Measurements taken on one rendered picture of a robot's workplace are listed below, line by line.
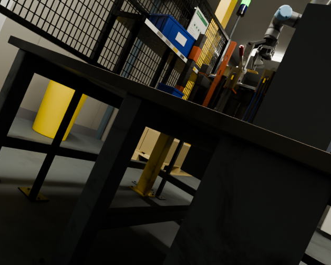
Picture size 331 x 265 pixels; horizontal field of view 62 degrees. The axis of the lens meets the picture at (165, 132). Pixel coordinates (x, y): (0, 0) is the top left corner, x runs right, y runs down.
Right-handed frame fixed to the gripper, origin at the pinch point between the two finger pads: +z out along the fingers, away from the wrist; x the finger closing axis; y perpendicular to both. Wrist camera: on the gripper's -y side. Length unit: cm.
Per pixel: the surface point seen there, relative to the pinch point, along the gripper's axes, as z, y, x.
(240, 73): 10.5, 3.1, -19.1
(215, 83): 19.2, -9.5, -16.5
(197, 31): -19, -55, 10
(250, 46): -5.9, 0.7, -17.4
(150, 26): 13, -32, -59
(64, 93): 68, -179, 23
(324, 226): 95, 81, 419
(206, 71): 10.0, -26.5, -0.9
